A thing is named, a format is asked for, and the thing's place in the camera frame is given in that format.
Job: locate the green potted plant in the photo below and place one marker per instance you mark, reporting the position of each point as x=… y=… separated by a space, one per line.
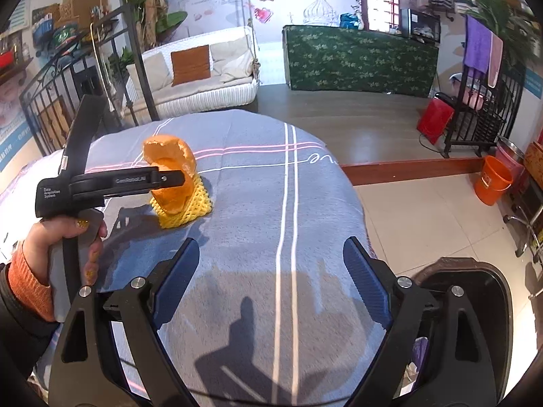
x=496 y=4

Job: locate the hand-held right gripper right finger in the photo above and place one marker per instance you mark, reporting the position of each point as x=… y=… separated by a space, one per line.
x=369 y=280

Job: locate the orange patterned cushion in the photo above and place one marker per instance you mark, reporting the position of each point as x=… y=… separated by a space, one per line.
x=535 y=159

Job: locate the person's left forearm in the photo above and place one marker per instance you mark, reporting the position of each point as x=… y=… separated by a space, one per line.
x=29 y=288

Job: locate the pink basin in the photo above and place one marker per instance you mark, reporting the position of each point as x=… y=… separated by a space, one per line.
x=511 y=152

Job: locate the chrome stool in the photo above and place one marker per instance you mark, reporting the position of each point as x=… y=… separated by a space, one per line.
x=526 y=224

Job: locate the yellow foam fruit net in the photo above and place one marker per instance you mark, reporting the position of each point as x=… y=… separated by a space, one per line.
x=199 y=207

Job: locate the black monitor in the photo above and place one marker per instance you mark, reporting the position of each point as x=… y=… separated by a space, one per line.
x=422 y=25

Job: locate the red bag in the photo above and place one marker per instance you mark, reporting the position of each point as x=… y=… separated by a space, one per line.
x=435 y=121

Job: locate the black metal fence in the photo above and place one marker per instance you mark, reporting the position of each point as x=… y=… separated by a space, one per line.
x=51 y=93

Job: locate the white cushion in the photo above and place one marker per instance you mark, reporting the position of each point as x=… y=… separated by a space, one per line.
x=150 y=72
x=231 y=61

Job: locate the pink towel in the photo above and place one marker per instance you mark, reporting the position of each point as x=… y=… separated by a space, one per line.
x=495 y=61

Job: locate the purple towel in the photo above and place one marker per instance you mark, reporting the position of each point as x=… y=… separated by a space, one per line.
x=477 y=44

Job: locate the green patterned counter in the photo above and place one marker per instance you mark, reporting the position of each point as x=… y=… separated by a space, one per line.
x=360 y=59

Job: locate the cardboard box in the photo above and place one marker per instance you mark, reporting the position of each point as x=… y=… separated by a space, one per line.
x=80 y=8

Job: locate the person's left hand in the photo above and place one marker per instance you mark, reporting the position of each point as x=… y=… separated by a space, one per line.
x=42 y=237

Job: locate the artificial tree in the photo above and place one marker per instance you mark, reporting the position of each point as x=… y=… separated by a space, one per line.
x=148 y=4

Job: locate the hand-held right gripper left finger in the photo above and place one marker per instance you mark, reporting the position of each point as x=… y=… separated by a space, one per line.
x=178 y=280

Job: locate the black trash bin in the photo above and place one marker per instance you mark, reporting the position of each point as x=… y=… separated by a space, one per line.
x=479 y=275

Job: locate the grey striped tablecloth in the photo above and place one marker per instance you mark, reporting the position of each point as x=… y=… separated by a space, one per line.
x=254 y=203

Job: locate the black metal rack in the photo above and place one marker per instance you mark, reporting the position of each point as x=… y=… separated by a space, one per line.
x=483 y=123

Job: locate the brown cushion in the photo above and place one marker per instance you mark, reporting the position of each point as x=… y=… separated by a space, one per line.
x=191 y=65

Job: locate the wall poster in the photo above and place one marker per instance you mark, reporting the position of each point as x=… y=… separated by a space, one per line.
x=220 y=4

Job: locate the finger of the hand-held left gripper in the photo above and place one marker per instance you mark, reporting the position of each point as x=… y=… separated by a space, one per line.
x=144 y=180

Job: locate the orange peel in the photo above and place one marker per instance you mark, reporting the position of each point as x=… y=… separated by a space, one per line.
x=169 y=152

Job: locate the orange plastic bucket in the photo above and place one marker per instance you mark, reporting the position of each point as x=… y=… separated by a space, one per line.
x=492 y=184

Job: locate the white wicker swing sofa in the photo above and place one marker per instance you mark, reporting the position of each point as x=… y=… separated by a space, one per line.
x=203 y=95

